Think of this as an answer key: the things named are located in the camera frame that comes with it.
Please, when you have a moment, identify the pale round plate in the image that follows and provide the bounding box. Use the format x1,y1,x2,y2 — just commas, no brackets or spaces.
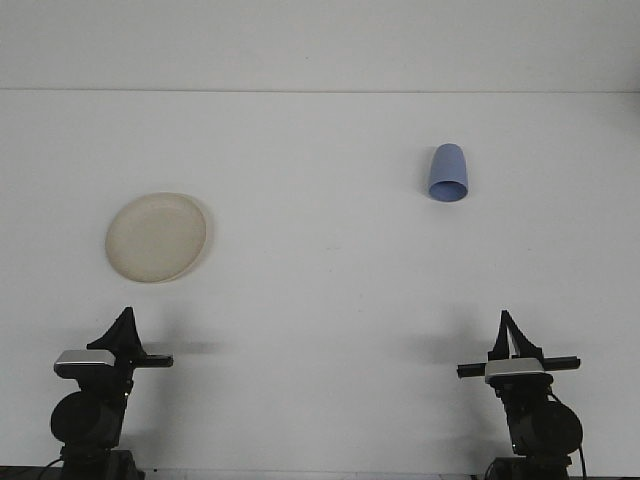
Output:
104,192,215,285

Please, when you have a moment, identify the pale blue cup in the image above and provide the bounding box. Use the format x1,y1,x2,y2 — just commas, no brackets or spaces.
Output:
427,143,470,203

